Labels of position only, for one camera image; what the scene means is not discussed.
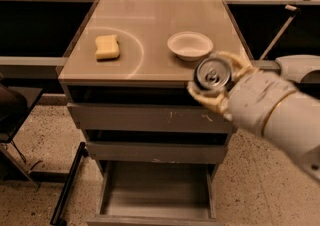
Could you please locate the dark pepsi can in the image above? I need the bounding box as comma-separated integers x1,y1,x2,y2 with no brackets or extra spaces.
194,56,232,91

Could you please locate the grey open bottom drawer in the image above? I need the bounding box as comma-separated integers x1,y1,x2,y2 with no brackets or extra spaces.
87,162,226,226

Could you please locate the grey top drawer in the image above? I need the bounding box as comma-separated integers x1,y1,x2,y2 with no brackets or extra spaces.
67,103,234,133

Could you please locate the grey drawer cabinet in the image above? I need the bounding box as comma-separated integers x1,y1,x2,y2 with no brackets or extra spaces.
56,0,261,226

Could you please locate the black floor bar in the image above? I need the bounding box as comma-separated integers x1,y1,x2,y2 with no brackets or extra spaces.
50,142,87,226

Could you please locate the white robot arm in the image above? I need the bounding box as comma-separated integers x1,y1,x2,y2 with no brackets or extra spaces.
187,51,320,181

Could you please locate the grey middle drawer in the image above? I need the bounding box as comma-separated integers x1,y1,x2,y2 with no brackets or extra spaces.
86,142,227,164

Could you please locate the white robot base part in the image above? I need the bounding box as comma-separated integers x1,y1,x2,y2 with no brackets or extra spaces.
276,55,320,84

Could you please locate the black chair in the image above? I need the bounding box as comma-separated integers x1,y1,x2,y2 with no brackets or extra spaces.
0,84,43,188

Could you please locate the white paper bowl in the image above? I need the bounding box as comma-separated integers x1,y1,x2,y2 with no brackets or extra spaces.
167,31,213,61

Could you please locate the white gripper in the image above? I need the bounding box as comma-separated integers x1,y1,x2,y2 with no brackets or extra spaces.
187,51,297,137

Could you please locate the yellow sponge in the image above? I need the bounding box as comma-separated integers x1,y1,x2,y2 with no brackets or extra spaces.
95,34,120,60

